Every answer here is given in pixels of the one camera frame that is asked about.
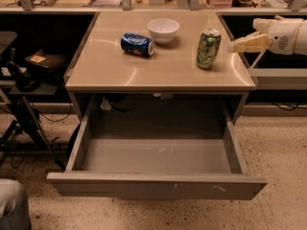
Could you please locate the blue Pepsi can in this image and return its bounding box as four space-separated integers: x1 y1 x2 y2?
121 33 154 57

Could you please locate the grey trouser knee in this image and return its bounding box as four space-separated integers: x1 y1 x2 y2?
0 178 32 230

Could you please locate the white bowl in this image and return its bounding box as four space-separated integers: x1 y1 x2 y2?
147 18 180 45

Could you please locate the green soda can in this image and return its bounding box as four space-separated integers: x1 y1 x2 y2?
197 29 222 69

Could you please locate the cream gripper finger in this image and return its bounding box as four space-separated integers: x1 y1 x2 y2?
252 15 283 33
227 32 272 53

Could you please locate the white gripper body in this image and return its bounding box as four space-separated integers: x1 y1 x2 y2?
269 18 304 55

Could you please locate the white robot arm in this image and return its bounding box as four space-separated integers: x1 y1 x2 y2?
228 15 307 56

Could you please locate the open grey top drawer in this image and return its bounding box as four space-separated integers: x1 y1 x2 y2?
47 96 267 200

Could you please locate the grey drawer cabinet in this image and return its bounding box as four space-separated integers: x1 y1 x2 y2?
66 9 255 117

